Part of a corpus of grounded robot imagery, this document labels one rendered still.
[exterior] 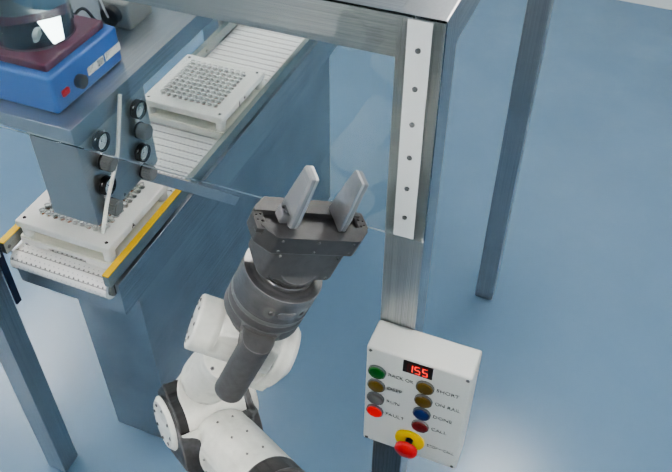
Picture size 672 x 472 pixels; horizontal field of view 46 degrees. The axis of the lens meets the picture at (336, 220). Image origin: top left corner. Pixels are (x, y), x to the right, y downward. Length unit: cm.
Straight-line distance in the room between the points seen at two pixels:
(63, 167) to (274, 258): 81
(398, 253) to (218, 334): 38
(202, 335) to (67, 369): 185
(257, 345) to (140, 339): 128
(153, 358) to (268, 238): 141
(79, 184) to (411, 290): 66
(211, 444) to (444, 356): 39
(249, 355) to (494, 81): 316
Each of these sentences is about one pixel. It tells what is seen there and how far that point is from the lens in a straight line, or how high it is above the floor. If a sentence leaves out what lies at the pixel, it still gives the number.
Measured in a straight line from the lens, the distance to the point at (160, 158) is 125.
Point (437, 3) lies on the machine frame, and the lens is 96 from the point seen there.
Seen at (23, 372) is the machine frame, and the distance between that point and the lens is 213.
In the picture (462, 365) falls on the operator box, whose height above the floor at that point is 108.
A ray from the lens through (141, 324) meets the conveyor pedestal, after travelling 204.
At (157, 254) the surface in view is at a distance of 188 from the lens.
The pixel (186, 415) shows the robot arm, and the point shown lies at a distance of 111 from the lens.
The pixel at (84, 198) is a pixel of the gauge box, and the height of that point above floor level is 109.
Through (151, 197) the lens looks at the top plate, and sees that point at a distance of 184.
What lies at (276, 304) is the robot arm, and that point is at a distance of 80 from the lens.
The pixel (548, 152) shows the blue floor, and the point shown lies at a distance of 348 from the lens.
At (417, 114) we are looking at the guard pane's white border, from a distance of 99.
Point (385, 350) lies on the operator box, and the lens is 124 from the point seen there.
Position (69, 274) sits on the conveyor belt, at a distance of 182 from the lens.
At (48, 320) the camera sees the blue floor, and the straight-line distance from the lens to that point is 286.
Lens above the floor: 206
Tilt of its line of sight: 43 degrees down
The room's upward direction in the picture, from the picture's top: straight up
